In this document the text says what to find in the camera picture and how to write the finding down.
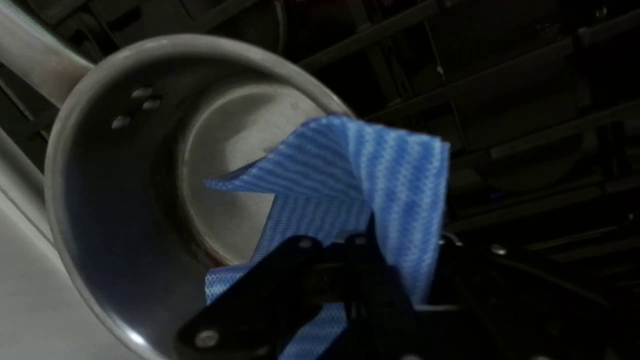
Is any blue paper towel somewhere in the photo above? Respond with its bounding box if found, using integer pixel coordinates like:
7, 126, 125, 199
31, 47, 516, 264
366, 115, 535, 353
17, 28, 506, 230
206, 117, 447, 360

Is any black gas stove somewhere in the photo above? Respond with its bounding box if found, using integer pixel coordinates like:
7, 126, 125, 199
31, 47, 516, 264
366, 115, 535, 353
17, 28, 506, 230
0, 0, 640, 360

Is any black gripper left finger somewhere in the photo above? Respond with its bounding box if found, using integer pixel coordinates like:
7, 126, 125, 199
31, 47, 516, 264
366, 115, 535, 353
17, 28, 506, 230
173, 236, 360, 360

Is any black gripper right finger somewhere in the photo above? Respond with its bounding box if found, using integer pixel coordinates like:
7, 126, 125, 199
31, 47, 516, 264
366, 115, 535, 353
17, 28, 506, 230
352, 233, 640, 360

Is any small steel saucepan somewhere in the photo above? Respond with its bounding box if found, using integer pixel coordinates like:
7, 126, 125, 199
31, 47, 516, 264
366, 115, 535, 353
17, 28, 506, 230
0, 0, 346, 360

